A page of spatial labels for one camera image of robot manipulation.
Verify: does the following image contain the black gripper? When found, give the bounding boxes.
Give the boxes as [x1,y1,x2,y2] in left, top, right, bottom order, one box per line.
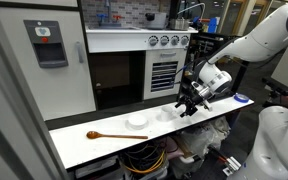
[174,92,206,118]

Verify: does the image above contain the white cup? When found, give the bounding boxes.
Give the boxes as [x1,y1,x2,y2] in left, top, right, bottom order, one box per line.
[156,105,179,123]

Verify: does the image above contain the white bowl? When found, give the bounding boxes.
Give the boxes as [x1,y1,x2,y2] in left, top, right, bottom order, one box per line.
[125,113,150,131]

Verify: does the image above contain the clear plastic bag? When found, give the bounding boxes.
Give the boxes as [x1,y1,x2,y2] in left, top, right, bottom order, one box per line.
[178,115,232,163]

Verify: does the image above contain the blue tape roll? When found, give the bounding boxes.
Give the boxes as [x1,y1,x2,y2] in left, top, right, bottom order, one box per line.
[233,92,250,104]

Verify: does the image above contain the grey stove knob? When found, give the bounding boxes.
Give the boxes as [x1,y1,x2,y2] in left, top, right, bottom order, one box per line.
[170,35,180,47]
[180,35,190,46]
[148,35,159,47]
[159,35,170,47]

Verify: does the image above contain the brown wooden spoon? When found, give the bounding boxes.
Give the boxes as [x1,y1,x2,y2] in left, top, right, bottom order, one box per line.
[86,130,149,140]

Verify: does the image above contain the small metal pot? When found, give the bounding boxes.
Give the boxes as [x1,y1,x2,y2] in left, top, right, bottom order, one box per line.
[169,17,190,31]

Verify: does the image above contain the blue box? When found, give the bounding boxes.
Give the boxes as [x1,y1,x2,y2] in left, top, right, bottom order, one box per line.
[207,17,219,34]

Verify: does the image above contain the white toy kitchen stove unit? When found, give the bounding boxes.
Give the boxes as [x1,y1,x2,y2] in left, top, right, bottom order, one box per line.
[85,25,199,111]

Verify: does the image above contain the black and red bench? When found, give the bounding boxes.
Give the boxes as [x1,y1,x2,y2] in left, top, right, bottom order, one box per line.
[261,76,288,109]

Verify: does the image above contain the toy kitchen faucet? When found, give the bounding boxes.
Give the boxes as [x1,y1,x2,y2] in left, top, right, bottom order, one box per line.
[96,0,124,28]

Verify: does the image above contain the white toy fridge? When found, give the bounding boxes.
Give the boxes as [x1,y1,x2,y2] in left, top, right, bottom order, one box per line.
[0,0,98,122]

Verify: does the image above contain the grey fridge water dispenser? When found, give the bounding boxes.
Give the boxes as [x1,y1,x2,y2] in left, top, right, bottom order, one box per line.
[23,19,69,69]

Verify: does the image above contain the grey oven door handle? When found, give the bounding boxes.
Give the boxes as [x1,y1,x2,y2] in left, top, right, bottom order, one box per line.
[159,51,178,59]

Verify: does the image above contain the yellow cable bundle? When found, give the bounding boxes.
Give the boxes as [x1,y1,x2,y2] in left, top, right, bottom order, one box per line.
[122,146,167,175]

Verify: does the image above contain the black metal rack frame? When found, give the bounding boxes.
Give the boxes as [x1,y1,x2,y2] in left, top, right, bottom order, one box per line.
[180,31,252,105]

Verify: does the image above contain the aluminium bracket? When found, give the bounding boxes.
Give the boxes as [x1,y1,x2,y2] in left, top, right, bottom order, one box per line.
[222,156,242,177]

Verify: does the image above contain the grey pot with black handle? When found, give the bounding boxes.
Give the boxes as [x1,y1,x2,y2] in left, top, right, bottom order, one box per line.
[145,11,169,30]

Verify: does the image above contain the white curved hose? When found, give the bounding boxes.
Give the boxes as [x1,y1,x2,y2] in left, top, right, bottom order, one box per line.
[176,2,207,20]

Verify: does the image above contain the grey fridge door handle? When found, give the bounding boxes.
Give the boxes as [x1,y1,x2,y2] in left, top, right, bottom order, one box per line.
[75,40,85,64]

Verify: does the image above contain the grey frame post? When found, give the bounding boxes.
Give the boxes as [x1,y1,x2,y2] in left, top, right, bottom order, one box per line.
[0,0,70,180]

